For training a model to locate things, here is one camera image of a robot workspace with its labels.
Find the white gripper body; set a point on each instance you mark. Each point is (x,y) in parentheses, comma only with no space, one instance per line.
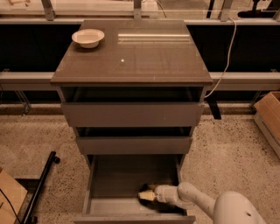
(162,194)

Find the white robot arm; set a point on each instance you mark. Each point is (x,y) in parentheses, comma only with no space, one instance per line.
(228,208)

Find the grey bottom drawer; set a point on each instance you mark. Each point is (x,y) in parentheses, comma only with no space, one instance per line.
(114,184)

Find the grey drawer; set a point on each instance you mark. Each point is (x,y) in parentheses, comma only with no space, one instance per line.
(114,184)
(132,141)
(134,107)

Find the grey middle drawer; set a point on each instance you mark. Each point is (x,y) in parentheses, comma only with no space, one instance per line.
(132,141)

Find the grey drawer cabinet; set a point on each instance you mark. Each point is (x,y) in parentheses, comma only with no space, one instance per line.
(138,54)

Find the grey top drawer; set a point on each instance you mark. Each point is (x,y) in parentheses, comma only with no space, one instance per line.
(134,107)

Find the black metal stand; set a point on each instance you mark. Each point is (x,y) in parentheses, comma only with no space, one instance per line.
(35,187)

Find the cardboard box right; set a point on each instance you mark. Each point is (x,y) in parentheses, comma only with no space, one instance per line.
(267,118)

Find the cardboard box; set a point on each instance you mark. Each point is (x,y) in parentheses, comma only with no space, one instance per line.
(12,198)
(267,118)

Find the cardboard box left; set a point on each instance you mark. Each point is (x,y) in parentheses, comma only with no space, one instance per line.
(12,198)

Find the white bowl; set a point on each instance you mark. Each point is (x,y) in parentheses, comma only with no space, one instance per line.
(88,38)

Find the metal railing beam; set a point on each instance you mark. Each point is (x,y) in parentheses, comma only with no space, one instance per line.
(40,81)

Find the black bracket under rail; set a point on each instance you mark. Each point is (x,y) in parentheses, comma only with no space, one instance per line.
(213,105)

